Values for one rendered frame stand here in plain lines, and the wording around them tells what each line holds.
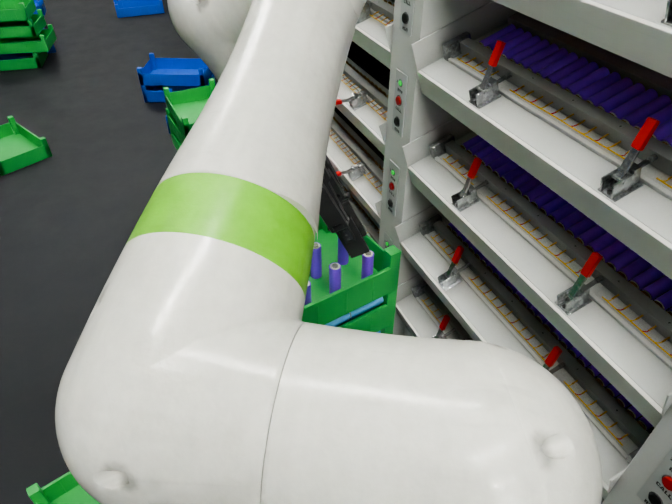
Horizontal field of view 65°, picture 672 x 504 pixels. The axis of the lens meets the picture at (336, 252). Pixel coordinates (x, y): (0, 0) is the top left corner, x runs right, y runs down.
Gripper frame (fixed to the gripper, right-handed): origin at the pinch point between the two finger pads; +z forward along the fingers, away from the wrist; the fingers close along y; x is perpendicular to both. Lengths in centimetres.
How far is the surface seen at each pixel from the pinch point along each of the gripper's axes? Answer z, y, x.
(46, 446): 26, -3, -84
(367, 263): 6.5, 1.0, -0.1
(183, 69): 18, -197, -80
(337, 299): 5.6, 7.2, -5.1
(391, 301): 15.1, 1.9, 0.4
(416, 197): 19.9, -28.8, 8.7
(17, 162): 1, -122, -129
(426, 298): 47, -27, 1
